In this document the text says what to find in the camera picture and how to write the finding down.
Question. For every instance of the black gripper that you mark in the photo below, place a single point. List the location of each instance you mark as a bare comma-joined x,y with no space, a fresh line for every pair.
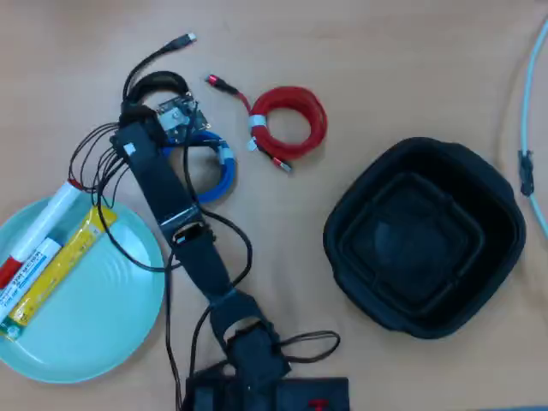
139,117

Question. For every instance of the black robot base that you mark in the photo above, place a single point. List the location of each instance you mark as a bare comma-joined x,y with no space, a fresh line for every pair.
299,394

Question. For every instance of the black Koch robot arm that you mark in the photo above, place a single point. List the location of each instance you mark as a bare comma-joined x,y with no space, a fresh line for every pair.
154,180

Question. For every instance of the light green round plate bowl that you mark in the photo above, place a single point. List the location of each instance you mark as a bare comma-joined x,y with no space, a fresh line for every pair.
94,308

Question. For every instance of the black square plastic bowl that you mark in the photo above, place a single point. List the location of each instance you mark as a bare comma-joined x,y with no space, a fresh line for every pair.
424,240

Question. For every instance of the white marker with red cap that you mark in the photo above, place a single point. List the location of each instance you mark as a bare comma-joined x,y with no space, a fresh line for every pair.
40,222

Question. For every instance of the yellow stick packet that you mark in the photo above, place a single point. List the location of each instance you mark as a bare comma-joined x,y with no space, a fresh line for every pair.
60,265

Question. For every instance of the white tube with blue label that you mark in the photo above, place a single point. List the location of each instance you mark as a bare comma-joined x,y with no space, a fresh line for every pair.
25,274

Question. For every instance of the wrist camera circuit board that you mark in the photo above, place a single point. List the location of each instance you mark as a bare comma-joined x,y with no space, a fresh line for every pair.
182,120

